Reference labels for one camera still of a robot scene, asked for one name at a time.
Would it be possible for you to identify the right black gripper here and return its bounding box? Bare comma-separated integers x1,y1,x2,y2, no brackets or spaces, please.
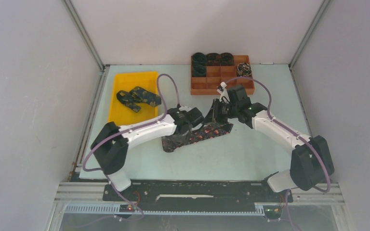
201,99,238,126

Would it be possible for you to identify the dark floral red-dotted tie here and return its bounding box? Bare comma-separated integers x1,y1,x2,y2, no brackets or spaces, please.
161,109,233,153

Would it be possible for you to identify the white-patterned tie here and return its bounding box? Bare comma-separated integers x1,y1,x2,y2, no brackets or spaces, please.
236,62,252,77

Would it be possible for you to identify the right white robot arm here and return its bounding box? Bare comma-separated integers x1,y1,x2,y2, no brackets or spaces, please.
210,82,335,201

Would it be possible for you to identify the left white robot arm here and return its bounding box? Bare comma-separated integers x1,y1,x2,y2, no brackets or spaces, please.
89,107,204,201

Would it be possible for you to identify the orange compartment tray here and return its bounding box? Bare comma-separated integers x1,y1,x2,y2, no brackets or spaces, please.
190,55,255,96

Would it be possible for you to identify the rolled dark gold-patterned tie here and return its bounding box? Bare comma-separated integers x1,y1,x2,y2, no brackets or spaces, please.
220,52,234,66

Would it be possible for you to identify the dark gold-patterned folded tie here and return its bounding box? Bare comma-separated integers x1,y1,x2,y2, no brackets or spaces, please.
116,86,162,113

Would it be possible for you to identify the rolled dark red-patterned tie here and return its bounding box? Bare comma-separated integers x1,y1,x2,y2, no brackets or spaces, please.
206,52,221,66

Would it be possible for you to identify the yellow plastic bin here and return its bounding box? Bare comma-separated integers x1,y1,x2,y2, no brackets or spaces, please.
107,71,158,126

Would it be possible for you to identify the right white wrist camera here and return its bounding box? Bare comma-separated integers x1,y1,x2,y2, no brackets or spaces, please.
217,82,230,103

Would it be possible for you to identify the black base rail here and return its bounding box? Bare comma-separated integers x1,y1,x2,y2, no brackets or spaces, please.
103,180,293,213

